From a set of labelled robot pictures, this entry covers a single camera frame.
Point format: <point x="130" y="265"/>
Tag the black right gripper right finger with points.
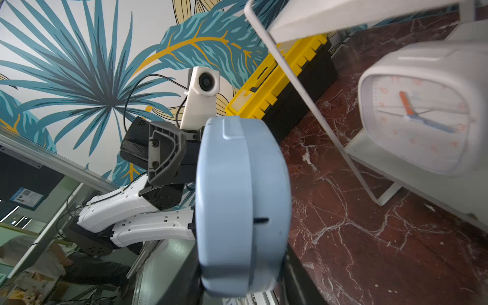
<point x="296" y="286"/>

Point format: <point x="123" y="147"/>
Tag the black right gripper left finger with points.
<point x="167" y="276"/>

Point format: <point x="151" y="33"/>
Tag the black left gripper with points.
<point x="172" y="162"/>

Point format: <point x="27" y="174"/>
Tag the blue square alarm clock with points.
<point x="243" y="207"/>

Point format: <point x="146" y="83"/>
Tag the white square alarm clock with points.
<point x="427" y="104"/>

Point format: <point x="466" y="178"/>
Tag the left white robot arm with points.
<point x="148" y="208"/>

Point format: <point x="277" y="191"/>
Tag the white two-tier shelf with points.
<point x="465" y="195"/>

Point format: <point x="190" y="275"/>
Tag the yellow and black toolbox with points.
<point x="270" y="96"/>

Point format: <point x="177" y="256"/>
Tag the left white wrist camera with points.
<point x="201" y="100"/>

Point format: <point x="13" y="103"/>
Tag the left metal corner post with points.
<point x="35" y="152"/>

